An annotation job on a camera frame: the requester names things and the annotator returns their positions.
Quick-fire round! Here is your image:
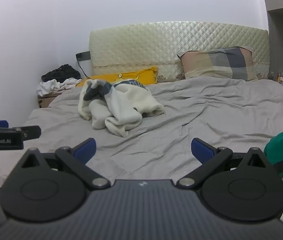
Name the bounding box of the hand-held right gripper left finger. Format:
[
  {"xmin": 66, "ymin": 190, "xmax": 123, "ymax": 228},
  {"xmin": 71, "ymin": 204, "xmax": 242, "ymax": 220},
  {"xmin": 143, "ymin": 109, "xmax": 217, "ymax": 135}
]
[{"xmin": 19, "ymin": 137, "xmax": 111, "ymax": 190}]

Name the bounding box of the white sweater with blue stripes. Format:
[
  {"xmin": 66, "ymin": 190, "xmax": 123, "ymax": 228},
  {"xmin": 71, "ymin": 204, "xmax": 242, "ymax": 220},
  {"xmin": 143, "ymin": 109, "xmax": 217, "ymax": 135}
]
[{"xmin": 78, "ymin": 79, "xmax": 166, "ymax": 138}]

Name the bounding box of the cream quilted headboard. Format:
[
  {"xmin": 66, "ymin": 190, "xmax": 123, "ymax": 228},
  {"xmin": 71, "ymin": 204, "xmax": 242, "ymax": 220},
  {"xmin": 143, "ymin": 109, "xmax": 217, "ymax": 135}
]
[{"xmin": 89, "ymin": 21, "xmax": 269, "ymax": 83}]

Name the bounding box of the plaid pillow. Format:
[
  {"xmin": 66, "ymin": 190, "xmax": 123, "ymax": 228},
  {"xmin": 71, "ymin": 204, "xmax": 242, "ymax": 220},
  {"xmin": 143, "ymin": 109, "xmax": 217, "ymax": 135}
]
[{"xmin": 177, "ymin": 46, "xmax": 257, "ymax": 82}]

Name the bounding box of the black power strip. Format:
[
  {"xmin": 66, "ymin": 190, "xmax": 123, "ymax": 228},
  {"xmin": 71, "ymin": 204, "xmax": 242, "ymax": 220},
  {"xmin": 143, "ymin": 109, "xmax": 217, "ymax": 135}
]
[{"xmin": 76, "ymin": 51, "xmax": 90, "ymax": 61}]

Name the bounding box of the black clothes pile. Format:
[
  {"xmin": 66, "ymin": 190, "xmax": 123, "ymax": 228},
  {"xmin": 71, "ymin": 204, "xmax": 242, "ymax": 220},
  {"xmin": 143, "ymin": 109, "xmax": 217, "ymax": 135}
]
[{"xmin": 41, "ymin": 64, "xmax": 81, "ymax": 82}]

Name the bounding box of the white clothes pile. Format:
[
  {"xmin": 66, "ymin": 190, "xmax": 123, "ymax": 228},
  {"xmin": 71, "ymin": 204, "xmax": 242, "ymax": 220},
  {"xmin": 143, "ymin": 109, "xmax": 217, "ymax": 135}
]
[{"xmin": 36, "ymin": 78, "xmax": 82, "ymax": 97}]

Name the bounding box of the wooden nightstand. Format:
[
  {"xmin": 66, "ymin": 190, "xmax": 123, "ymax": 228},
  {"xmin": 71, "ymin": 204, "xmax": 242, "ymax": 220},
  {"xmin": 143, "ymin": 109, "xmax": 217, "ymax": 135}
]
[{"xmin": 37, "ymin": 91, "xmax": 64, "ymax": 108}]

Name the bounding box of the grey bed sheet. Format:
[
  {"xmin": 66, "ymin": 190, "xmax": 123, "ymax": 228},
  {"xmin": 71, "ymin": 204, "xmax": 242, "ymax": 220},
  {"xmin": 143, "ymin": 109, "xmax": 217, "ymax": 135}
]
[{"xmin": 0, "ymin": 76, "xmax": 283, "ymax": 193}]

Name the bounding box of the black charging cable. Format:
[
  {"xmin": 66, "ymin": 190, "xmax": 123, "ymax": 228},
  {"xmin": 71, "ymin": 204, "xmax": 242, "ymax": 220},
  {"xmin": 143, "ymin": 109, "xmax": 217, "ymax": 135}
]
[{"xmin": 77, "ymin": 59, "xmax": 90, "ymax": 79}]

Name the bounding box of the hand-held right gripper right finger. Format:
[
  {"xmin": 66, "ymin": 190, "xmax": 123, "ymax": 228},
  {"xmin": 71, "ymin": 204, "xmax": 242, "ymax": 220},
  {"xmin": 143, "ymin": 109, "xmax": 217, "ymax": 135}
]
[{"xmin": 176, "ymin": 137, "xmax": 269, "ymax": 190}]

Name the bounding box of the yellow pillow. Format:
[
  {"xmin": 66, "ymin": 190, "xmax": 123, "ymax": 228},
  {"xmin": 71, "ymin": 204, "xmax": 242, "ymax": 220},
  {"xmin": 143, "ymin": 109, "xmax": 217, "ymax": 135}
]
[{"xmin": 75, "ymin": 66, "xmax": 159, "ymax": 87}]

